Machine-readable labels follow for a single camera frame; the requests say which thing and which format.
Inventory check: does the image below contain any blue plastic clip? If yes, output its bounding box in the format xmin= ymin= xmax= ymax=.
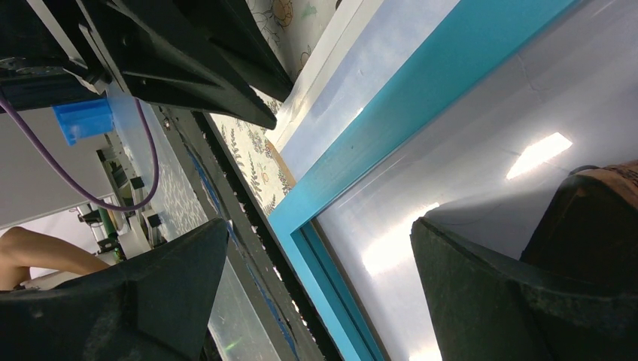
xmin=53 ymin=99 xmax=114 ymax=146

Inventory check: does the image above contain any person bare leg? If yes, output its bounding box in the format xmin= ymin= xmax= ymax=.
xmin=1 ymin=226 xmax=110 ymax=291

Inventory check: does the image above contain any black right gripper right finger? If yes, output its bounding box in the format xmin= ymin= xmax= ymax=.
xmin=410 ymin=217 xmax=637 ymax=360

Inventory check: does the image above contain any hot air balloon photo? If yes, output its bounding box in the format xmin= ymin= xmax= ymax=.
xmin=274 ymin=1 xmax=637 ymax=360

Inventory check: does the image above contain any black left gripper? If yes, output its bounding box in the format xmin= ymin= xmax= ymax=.
xmin=1 ymin=1 xmax=110 ymax=111

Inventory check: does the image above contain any black mounting base rail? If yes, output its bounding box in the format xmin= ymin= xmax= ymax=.
xmin=152 ymin=105 xmax=342 ymax=360

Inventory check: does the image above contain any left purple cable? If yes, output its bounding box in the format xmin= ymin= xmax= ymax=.
xmin=0 ymin=94 xmax=162 ymax=214

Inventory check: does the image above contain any blue wooden picture frame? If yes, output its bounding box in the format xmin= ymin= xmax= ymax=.
xmin=269 ymin=1 xmax=573 ymax=360

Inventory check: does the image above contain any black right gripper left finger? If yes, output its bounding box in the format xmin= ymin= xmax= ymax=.
xmin=1 ymin=219 xmax=229 ymax=360

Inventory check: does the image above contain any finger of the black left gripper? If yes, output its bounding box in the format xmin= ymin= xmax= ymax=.
xmin=79 ymin=1 xmax=277 ymax=129
xmin=199 ymin=1 xmax=293 ymax=102

